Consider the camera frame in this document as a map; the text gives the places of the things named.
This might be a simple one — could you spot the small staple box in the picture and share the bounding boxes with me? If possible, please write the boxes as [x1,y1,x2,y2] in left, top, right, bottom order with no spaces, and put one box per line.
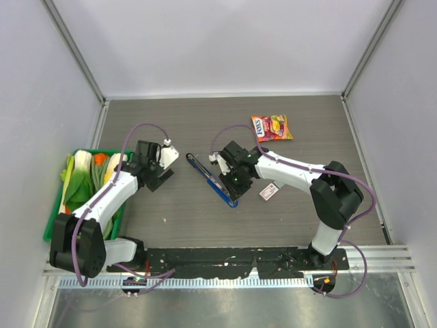
[259,182,280,202]

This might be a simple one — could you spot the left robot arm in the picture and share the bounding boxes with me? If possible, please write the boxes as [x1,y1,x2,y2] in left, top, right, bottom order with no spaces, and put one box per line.
[49,139,180,278]

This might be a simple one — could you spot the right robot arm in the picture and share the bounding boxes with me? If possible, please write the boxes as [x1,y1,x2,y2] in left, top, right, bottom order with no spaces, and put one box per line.
[209,141,364,270]

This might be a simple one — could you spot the toy napa cabbage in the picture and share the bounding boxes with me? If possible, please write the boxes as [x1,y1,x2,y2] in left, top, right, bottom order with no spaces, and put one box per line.
[103,153,127,184]

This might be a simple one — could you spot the toy green beans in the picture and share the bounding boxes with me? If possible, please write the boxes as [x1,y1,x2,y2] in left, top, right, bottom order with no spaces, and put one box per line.
[91,157,109,192]

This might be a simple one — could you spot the toy carrot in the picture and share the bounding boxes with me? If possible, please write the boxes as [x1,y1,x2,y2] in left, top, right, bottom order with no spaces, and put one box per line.
[94,153,109,166]

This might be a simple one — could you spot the Fox's candy bag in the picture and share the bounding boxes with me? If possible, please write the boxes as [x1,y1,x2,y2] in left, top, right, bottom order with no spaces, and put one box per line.
[251,115,293,143]

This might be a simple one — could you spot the toy bok choy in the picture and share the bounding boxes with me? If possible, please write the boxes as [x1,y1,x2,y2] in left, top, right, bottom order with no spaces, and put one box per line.
[59,150,94,213]

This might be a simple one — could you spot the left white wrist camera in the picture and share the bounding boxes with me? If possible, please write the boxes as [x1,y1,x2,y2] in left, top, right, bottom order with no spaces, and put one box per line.
[158,139,180,169]

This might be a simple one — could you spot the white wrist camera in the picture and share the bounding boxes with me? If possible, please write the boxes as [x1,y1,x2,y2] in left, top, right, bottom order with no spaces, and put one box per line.
[158,139,180,169]
[208,151,231,176]

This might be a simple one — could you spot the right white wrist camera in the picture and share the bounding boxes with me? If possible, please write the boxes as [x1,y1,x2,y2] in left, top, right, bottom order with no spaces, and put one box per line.
[208,151,231,176]

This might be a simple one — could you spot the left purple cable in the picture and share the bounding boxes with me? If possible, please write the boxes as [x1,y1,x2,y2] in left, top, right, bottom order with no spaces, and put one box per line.
[73,122,171,288]

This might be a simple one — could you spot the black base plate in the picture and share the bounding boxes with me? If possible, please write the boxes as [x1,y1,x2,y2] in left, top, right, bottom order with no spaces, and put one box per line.
[123,247,350,279]

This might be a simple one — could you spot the slotted cable duct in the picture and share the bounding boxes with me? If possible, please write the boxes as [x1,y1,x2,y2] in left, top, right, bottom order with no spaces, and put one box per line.
[58,275,314,288]

